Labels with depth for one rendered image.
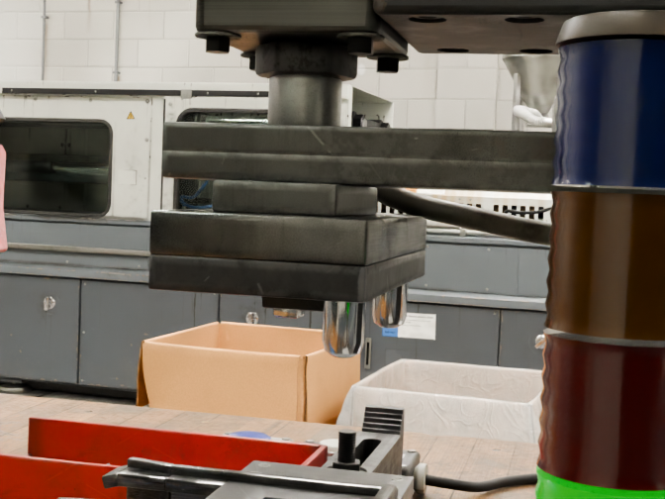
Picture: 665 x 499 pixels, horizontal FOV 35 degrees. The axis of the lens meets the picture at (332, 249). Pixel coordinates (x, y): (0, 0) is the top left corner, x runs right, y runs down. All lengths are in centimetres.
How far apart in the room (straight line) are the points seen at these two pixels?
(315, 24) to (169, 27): 729
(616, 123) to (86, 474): 57
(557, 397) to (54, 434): 67
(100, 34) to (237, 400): 543
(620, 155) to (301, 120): 29
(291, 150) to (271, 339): 292
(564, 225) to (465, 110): 675
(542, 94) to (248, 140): 520
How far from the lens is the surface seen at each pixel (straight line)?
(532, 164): 48
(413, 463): 91
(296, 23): 50
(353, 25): 49
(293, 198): 49
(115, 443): 88
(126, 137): 564
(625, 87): 25
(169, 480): 63
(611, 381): 26
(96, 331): 572
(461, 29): 51
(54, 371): 588
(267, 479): 62
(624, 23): 26
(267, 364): 284
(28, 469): 78
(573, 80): 26
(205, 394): 291
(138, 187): 560
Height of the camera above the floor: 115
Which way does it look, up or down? 3 degrees down
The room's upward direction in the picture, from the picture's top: 2 degrees clockwise
